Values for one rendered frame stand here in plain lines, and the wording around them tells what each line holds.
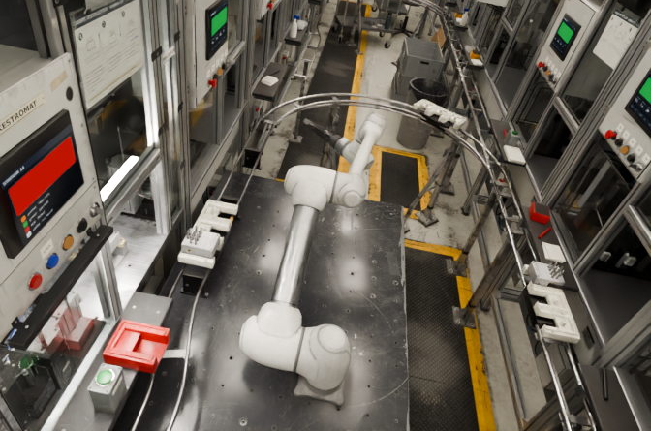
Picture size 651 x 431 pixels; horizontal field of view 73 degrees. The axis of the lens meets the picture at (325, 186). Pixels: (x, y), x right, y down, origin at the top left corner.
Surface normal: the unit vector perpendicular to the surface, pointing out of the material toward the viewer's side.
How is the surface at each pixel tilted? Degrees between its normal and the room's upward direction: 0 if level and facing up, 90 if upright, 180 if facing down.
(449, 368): 0
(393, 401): 0
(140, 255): 0
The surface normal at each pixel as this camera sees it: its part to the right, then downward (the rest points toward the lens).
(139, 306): 0.16, -0.77
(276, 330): 0.07, -0.34
